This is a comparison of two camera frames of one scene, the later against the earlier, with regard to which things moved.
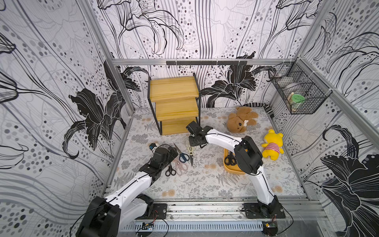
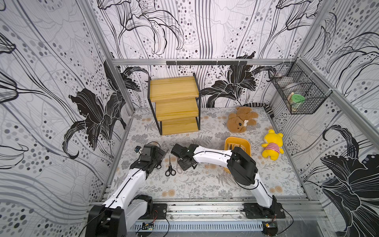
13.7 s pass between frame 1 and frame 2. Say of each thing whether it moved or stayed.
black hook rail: stayed
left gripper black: moved
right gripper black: moved
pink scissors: stayed
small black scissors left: stayed
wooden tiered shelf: stayed
